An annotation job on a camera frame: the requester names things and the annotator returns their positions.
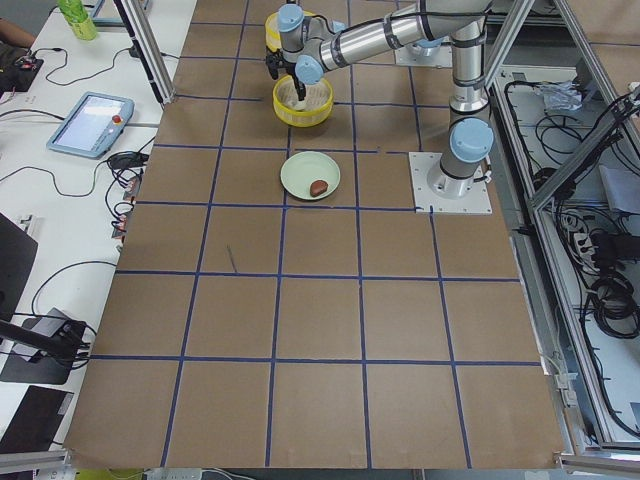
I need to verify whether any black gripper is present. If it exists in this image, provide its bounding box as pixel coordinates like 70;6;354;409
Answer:
265;48;306;102

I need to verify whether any brown bun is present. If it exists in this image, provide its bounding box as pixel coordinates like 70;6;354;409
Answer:
309;179;329;198

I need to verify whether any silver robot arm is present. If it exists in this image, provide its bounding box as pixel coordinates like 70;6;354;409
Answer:
265;1;494;199

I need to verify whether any yellow bamboo steamer centre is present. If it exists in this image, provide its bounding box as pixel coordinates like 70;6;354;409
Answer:
272;75;334;128

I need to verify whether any yellow bamboo steamer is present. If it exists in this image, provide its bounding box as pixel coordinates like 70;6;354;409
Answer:
264;12;281;52
272;75;334;128

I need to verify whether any yellow bamboo steamer left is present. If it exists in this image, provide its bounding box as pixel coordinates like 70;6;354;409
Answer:
264;12;281;52

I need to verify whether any light green plate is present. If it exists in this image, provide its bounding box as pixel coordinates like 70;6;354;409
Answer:
280;151;341;201

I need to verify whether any teach pendant tablet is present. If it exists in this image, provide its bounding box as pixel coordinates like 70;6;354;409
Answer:
46;92;135;159

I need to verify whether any green drink bottle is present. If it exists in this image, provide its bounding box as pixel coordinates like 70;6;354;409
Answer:
57;0;98;41

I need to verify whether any black monitor stand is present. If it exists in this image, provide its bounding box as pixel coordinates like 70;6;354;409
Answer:
1;309;90;385

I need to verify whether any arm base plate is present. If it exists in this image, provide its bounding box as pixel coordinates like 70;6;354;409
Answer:
408;152;493;215
395;41;452;69

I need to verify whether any bundle of black cables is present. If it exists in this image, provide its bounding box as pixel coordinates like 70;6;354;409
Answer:
579;269;640;341

